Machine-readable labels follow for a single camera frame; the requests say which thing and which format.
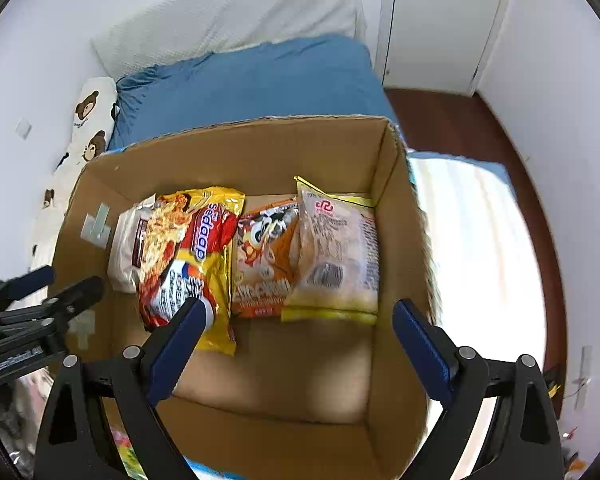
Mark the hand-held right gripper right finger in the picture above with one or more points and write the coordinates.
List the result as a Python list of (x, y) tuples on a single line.
[(425, 350)]

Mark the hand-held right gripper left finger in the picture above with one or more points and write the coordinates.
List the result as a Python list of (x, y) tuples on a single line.
[(180, 345)]

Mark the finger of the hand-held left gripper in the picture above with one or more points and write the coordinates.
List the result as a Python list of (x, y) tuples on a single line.
[(82, 291), (37, 277)]

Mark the yellow red noodle packet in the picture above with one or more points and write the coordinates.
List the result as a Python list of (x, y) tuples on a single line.
[(192, 255)]

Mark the cardboard box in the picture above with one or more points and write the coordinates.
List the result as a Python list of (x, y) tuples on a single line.
[(290, 375)]

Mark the colourful candy packet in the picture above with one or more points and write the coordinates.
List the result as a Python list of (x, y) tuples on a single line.
[(123, 452)]

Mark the white snack packet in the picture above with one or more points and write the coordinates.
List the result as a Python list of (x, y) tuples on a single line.
[(125, 252)]

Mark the striped blanket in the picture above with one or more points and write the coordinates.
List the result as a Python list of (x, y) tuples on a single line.
[(480, 270)]

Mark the orange panda snack packet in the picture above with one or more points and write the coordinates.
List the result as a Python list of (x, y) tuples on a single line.
[(262, 265)]

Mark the clear yellow-edged snack packet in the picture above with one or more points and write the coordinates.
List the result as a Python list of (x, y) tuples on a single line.
[(337, 260)]

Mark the bear print pillow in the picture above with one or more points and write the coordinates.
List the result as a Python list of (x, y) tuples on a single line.
[(87, 125)]

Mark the bed with blue sheet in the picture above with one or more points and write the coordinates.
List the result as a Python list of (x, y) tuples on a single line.
[(250, 85)]

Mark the white bed headboard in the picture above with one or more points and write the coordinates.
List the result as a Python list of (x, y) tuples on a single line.
[(230, 15)]

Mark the white door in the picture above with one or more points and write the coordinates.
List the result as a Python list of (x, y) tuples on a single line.
[(445, 25)]

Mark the white wall switch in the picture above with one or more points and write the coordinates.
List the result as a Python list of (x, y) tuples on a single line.
[(24, 128)]

